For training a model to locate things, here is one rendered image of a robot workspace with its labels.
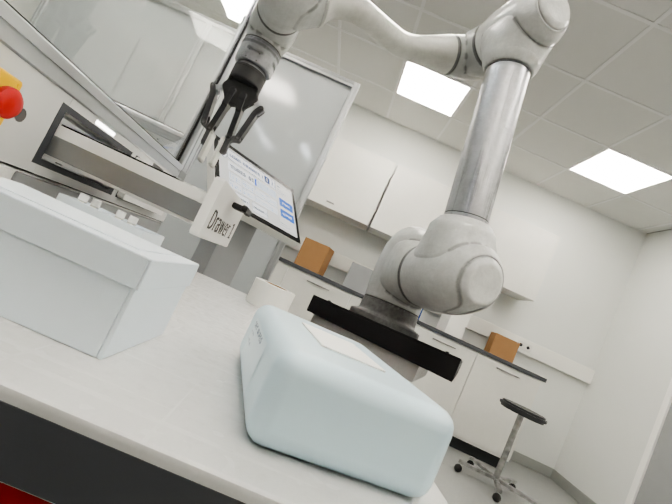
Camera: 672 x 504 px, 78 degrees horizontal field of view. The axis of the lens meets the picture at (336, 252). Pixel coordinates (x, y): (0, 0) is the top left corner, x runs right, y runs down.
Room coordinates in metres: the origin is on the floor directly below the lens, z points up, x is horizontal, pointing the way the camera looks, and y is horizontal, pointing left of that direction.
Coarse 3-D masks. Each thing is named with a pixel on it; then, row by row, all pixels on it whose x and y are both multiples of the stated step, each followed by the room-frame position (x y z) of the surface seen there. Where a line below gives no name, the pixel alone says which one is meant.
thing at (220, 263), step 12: (240, 228) 1.78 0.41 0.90; (252, 228) 1.83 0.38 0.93; (204, 240) 1.77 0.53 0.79; (240, 240) 1.80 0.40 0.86; (204, 252) 1.75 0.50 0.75; (216, 252) 1.73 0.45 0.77; (228, 252) 1.78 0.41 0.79; (240, 252) 1.82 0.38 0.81; (204, 264) 1.73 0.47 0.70; (216, 264) 1.75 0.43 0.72; (228, 264) 1.80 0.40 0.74; (216, 276) 1.78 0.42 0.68; (228, 276) 1.82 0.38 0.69
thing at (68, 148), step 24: (72, 144) 0.71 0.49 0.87; (96, 144) 0.72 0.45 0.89; (72, 168) 0.72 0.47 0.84; (96, 168) 0.72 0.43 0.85; (120, 168) 0.72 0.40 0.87; (144, 168) 0.72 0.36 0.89; (144, 192) 0.72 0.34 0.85; (168, 192) 0.72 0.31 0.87; (192, 192) 0.73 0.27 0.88; (192, 216) 0.73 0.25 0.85
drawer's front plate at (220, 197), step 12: (216, 180) 0.71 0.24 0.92; (216, 192) 0.71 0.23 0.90; (228, 192) 0.77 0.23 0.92; (204, 204) 0.71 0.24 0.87; (216, 204) 0.73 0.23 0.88; (228, 204) 0.82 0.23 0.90; (240, 204) 0.92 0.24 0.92; (204, 216) 0.71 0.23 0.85; (228, 216) 0.86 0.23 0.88; (240, 216) 0.98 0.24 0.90; (192, 228) 0.71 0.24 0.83; (204, 228) 0.73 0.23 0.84; (216, 228) 0.81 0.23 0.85; (216, 240) 0.86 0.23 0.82; (228, 240) 0.98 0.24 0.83
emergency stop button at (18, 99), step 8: (0, 88) 0.50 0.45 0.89; (8, 88) 0.50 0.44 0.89; (0, 96) 0.49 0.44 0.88; (8, 96) 0.50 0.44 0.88; (16, 96) 0.51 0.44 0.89; (0, 104) 0.50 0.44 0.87; (8, 104) 0.51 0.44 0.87; (16, 104) 0.52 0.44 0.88; (0, 112) 0.50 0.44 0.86; (8, 112) 0.51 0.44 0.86; (16, 112) 0.52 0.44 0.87
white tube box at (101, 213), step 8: (64, 200) 0.57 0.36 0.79; (72, 200) 0.57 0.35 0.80; (80, 208) 0.57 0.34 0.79; (88, 208) 0.57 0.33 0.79; (96, 216) 0.57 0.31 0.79; (104, 216) 0.57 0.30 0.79; (112, 216) 0.62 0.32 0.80; (112, 224) 0.57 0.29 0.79; (120, 224) 0.57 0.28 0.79; (128, 224) 0.57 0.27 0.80; (136, 224) 0.65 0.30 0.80; (136, 232) 0.57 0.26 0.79; (144, 232) 0.57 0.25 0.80; (152, 232) 0.65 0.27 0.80; (152, 240) 0.61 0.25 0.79; (160, 240) 0.64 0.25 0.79
